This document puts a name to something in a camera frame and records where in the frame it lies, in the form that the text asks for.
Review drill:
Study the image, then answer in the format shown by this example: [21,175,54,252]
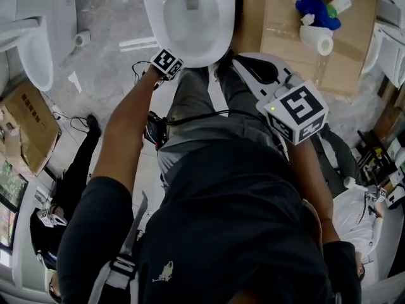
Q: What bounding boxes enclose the white pipe fitting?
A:
[73,30,92,48]

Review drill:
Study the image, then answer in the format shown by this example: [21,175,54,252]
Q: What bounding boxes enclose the person's black shoe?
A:
[214,48,237,82]

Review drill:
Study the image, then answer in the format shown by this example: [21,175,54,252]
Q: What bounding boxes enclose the tall brown carton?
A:
[371,74,405,139]

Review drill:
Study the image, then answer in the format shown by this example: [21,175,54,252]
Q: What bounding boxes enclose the large flat cardboard sheet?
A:
[234,0,379,98]

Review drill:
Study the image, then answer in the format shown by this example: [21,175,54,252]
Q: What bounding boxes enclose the clear plastic wrap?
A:
[322,71,385,139]

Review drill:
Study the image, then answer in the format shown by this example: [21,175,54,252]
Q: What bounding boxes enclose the white paper scrap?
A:
[67,70,83,94]

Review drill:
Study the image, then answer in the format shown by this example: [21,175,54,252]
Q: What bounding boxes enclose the person in grey shirt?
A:
[56,146,363,304]

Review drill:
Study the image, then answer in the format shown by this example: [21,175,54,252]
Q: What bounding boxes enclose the black yellow metal frame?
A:
[357,130,400,183]

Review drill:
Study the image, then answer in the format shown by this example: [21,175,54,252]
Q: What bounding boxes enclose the blue cloth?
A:
[296,0,342,30]

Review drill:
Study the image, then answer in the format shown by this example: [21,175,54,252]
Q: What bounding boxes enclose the open brown cardboard box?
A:
[0,80,63,177]

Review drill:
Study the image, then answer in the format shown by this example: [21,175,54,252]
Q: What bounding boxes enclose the white toilet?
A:
[360,22,405,87]
[140,0,237,70]
[0,0,78,94]

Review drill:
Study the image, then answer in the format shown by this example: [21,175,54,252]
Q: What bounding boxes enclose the grey harness strap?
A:
[94,190,149,304]
[302,198,327,250]

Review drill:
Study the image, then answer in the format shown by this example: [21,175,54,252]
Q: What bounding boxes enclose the person's grey trousers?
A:
[156,65,287,189]

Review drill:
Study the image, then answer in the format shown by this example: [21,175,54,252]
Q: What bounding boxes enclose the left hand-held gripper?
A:
[150,48,185,81]

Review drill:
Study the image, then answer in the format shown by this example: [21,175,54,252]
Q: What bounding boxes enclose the person's left forearm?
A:
[90,68,165,191]

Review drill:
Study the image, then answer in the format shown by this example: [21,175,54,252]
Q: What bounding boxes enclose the person's right forearm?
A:
[286,136,343,245]

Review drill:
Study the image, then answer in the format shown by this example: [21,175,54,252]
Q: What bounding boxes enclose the window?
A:
[0,160,30,253]

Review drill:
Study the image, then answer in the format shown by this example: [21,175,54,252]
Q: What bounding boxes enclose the large white paper roll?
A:
[299,25,335,56]

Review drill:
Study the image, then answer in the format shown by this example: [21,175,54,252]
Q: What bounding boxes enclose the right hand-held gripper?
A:
[233,53,330,146]

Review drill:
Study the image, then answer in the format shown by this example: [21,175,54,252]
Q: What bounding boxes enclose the black belt-worn device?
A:
[144,111,168,150]

